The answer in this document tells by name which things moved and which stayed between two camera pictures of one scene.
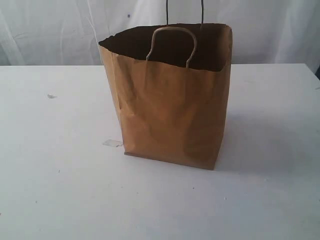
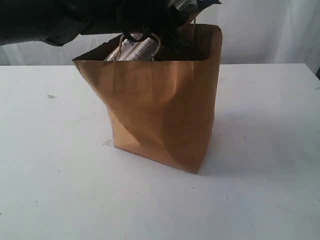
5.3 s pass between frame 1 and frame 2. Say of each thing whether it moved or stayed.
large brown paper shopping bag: moved
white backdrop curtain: stayed
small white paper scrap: stayed
